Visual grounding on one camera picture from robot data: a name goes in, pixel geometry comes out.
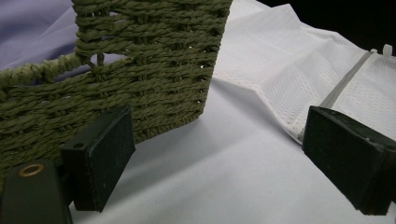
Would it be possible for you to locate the green woven basket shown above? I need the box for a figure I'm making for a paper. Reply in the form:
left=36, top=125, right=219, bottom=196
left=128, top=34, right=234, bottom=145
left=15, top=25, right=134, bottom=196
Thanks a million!
left=0, top=0, right=233, bottom=188

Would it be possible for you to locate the white mesh laundry bag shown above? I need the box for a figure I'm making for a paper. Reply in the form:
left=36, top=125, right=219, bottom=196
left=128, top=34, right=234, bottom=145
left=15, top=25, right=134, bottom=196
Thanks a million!
left=213, top=0, right=396, bottom=146

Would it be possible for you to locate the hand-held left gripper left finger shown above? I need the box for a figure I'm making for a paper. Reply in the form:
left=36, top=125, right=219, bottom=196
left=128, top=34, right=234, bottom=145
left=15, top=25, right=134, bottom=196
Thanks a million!
left=60, top=105, right=136, bottom=213

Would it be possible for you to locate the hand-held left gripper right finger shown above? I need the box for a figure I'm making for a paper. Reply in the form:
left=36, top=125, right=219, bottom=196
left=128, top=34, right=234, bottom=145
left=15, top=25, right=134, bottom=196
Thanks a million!
left=302, top=105, right=396, bottom=217

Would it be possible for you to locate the lavender garment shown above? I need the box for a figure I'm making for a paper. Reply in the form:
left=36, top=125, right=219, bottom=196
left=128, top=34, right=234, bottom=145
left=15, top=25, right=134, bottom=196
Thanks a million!
left=0, top=0, right=129, bottom=82

